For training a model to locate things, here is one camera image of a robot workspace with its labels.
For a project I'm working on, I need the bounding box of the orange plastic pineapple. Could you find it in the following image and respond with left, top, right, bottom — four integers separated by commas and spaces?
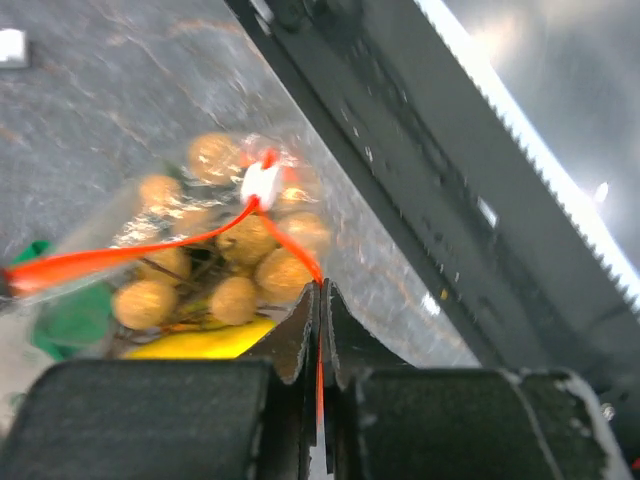
9, 239, 116, 361

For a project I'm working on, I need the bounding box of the clear zip top bag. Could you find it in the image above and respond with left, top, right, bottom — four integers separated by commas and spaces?
1, 132, 477, 371

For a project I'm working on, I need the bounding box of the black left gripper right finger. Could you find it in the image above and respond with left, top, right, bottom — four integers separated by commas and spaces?
320, 281, 633, 479

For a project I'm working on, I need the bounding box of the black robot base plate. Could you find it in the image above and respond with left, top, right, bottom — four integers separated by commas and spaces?
230, 1, 639, 458

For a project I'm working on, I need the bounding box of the white slotted cable duct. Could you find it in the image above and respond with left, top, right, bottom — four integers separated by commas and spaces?
420, 1, 639, 311

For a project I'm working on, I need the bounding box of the yellow plastic mango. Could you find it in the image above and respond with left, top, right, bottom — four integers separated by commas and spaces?
120, 316, 277, 360

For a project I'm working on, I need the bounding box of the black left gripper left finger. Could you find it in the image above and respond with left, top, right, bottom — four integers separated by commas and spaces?
1, 283, 320, 479

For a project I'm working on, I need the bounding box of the tan plastic longan bunch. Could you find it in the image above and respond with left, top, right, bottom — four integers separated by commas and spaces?
112, 132, 332, 331

